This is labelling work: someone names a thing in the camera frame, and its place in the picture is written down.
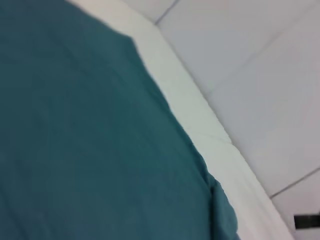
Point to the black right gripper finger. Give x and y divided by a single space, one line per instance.
297 222

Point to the teal blue t-shirt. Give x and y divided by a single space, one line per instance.
87 125

